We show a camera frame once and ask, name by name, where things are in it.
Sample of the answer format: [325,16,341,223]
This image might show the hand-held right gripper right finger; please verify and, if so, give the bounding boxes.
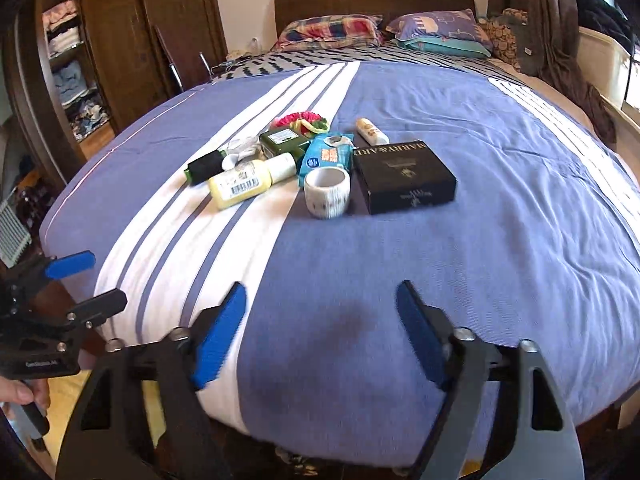
[396,280,586,480]

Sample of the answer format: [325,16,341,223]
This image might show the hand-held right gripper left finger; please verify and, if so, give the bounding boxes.
[55,282,248,480]

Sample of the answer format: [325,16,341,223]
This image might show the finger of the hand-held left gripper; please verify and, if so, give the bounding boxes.
[64,288,128,329]
[9,251,96,288]

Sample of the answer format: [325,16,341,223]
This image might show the pale yellow plastic bottle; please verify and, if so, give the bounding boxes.
[207,152,298,212]

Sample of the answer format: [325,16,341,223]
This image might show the black cardboard box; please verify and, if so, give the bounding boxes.
[351,140,458,216]

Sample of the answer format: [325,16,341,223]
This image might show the dark green black-capped bottle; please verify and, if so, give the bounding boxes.
[183,148,230,187]

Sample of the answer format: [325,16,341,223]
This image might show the white wrapper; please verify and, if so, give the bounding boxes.
[220,136,263,171]

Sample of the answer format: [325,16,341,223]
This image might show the green rectangular box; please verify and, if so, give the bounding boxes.
[258,126,312,162]

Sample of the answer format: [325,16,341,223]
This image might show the blue wet wipes packet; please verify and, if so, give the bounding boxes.
[296,132,355,187]

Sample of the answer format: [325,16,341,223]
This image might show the small white orange-label bottle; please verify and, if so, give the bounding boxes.
[355,118,390,146]

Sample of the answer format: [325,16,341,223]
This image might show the pink green pipe cleaner bundle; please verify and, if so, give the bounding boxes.
[270,111,331,137]

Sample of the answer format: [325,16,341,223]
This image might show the person's left hand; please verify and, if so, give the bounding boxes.
[0,378,51,417]

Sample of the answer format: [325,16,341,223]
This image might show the white slatted vent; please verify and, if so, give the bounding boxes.
[0,199,32,267]

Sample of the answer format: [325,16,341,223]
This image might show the blue white striped blanket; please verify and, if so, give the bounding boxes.
[40,57,640,467]

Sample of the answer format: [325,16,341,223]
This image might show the folded clothes on shelves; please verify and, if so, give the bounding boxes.
[41,0,111,141]

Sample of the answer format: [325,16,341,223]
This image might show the dark wooden wardrobe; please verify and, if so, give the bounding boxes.
[0,0,229,188]

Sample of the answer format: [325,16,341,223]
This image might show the grey black patterned bedsheet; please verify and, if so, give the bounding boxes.
[210,42,501,82]

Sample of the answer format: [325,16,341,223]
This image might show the teal pillow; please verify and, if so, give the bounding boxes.
[394,36,493,59]

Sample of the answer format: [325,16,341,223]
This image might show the purple printed pillow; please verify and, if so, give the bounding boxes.
[386,8,494,47]

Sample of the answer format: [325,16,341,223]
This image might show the brown patterned cushion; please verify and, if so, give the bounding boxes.
[478,8,529,72]

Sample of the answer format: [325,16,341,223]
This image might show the plaid pillow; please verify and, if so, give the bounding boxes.
[274,14,384,52]

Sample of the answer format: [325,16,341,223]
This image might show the brown curtain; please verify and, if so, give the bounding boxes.
[489,0,617,147]

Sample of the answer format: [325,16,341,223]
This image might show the dark wooden headboard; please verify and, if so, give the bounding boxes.
[273,0,477,52]

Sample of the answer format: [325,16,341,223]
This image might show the dark clothes pile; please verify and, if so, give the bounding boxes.
[571,0,637,57]

